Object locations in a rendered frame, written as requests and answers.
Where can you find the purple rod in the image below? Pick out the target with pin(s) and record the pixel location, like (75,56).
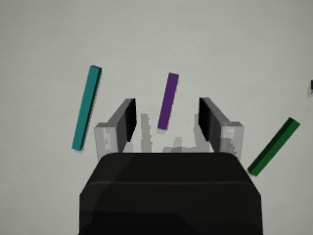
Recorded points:
(167,100)

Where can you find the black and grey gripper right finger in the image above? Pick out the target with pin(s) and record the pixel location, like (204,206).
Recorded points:
(222,134)

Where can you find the turquoise rod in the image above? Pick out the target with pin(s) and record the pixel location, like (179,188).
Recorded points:
(86,107)

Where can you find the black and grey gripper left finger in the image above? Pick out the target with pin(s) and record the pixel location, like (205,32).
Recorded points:
(112,136)

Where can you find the green rod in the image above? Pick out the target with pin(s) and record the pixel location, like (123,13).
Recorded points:
(273,146)

